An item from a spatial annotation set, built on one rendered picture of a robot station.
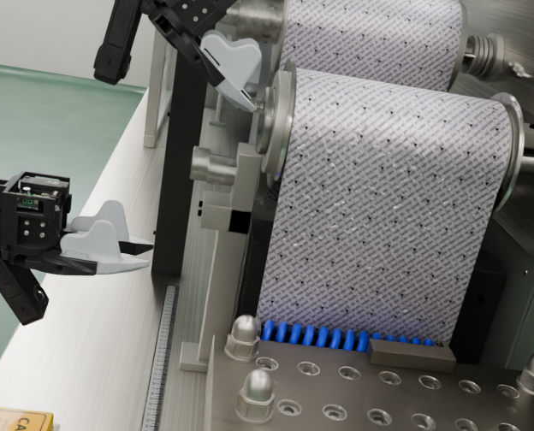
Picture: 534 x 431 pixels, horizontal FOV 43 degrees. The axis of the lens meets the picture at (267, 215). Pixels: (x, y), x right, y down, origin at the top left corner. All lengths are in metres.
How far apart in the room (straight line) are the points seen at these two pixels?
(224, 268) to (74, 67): 5.70
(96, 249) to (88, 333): 0.27
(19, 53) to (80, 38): 0.57
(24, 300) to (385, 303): 0.40
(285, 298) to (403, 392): 0.17
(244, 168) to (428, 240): 0.22
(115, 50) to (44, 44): 5.79
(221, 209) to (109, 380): 0.26
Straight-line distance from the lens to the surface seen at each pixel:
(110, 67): 0.72
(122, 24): 0.71
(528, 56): 0.97
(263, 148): 0.74
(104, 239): 0.71
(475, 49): 1.03
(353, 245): 0.75
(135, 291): 1.08
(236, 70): 0.71
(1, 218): 0.75
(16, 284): 0.77
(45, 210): 0.71
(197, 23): 0.70
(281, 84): 0.72
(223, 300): 0.86
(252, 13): 0.96
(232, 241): 0.82
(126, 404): 0.85
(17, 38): 6.57
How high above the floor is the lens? 1.43
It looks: 21 degrees down
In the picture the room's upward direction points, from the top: 10 degrees clockwise
